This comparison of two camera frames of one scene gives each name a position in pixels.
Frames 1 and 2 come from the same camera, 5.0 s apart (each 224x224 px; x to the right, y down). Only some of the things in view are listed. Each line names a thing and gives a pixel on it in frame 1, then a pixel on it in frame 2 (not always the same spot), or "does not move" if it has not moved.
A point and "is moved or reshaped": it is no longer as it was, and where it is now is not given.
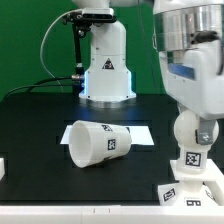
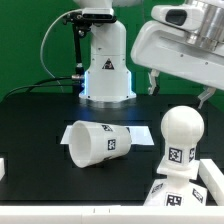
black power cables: [36, 84] does not move
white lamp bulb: [193, 155] is moved or reshaped
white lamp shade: [92, 143] does not move
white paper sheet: [141, 135] does not move
